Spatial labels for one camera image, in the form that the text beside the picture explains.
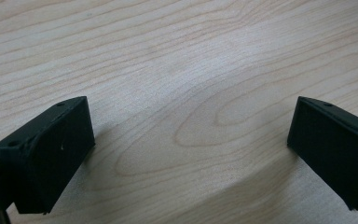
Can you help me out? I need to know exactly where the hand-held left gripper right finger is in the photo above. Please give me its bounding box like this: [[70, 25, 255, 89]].
[[286, 95, 358, 213]]

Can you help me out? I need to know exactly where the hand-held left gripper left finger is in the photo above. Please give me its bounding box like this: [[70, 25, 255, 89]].
[[0, 95, 96, 216]]

